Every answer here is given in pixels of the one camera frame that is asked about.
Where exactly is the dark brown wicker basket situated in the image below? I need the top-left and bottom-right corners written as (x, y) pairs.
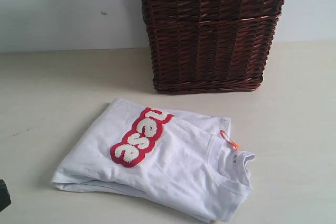
top-left (141, 0), bottom-right (284, 94)

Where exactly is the white t-shirt red print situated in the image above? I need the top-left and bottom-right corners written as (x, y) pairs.
top-left (51, 99), bottom-right (255, 222)

